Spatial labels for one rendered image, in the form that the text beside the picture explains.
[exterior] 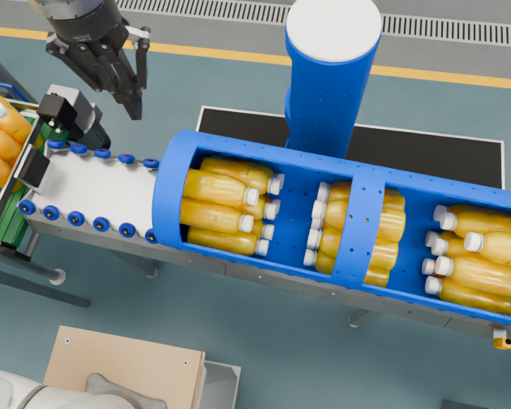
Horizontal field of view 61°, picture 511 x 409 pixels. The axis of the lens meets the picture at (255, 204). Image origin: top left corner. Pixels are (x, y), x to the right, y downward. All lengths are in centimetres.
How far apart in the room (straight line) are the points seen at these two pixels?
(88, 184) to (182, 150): 46
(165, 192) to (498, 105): 210
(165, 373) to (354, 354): 121
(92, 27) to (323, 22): 96
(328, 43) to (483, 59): 162
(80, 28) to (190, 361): 72
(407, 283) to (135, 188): 77
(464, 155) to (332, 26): 114
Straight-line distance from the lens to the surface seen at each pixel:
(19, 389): 90
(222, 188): 95
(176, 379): 102
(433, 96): 260
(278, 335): 205
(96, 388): 104
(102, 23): 53
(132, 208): 127
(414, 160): 221
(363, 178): 92
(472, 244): 100
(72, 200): 134
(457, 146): 230
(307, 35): 136
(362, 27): 139
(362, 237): 88
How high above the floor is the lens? 205
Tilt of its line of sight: 69 degrees down
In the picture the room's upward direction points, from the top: 10 degrees counter-clockwise
